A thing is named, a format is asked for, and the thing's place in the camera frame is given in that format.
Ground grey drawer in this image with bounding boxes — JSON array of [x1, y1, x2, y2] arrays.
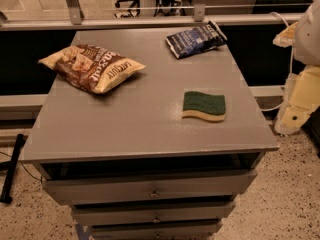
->
[[72, 201, 235, 226], [91, 220, 222, 240], [44, 169, 257, 205]]

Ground middle grey drawer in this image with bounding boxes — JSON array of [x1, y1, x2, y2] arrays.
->
[[72, 201, 235, 226]]

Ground white cable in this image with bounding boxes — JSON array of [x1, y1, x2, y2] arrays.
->
[[259, 11, 295, 113]]

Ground bottom grey drawer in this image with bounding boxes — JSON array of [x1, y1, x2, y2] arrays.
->
[[91, 220, 222, 240]]

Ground blue snack bag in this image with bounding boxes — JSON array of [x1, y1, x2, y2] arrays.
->
[[166, 21, 227, 59]]

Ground green and yellow sponge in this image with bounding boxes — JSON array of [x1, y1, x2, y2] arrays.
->
[[182, 91, 226, 122]]

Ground black stand leg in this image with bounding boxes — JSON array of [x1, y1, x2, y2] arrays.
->
[[0, 134, 25, 204]]

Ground brown and yellow chip bag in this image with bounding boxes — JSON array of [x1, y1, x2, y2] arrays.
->
[[39, 44, 145, 94]]

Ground black office chair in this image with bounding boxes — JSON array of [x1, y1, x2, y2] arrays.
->
[[114, 0, 140, 18]]

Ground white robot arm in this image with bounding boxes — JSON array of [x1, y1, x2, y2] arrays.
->
[[273, 0, 320, 135]]

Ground grey metal railing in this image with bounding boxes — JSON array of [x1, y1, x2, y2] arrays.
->
[[0, 0, 313, 31]]

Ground grey drawer cabinet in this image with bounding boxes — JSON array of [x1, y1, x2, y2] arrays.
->
[[18, 26, 280, 240]]

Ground top grey drawer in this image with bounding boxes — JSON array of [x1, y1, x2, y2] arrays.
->
[[44, 169, 257, 205]]

